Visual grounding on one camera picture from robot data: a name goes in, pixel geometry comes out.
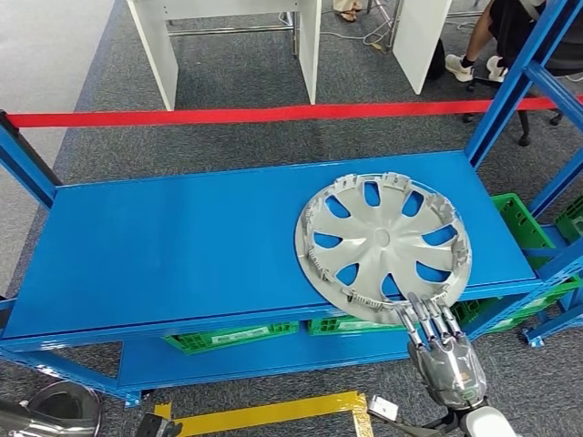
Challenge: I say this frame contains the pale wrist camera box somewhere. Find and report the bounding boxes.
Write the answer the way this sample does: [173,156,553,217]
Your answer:
[368,394,400,423]

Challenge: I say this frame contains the black office chair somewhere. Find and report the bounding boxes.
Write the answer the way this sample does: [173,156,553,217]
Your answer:
[462,72,566,147]

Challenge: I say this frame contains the grey plastic wheel hubcap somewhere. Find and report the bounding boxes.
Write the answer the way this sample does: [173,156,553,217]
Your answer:
[295,171,473,327]

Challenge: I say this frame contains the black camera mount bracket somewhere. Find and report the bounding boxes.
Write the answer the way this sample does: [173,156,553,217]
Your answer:
[392,412,462,437]

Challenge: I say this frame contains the green plastic crate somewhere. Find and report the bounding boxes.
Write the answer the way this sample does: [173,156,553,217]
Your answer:
[163,320,301,356]
[556,194,583,244]
[483,192,583,334]
[307,298,481,337]

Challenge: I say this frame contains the person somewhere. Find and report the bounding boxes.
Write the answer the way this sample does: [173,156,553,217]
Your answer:
[333,0,364,24]
[445,0,583,84]

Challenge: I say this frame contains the red barrier belt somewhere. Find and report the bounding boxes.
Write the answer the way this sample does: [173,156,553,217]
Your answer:
[6,95,583,129]

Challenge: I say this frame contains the white desk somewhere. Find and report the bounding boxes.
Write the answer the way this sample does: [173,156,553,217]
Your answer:
[392,0,452,95]
[127,0,323,112]

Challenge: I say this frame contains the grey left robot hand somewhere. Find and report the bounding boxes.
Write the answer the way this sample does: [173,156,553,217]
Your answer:
[136,412,183,437]

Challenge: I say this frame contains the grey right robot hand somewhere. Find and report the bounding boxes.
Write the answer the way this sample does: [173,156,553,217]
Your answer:
[393,292,489,412]

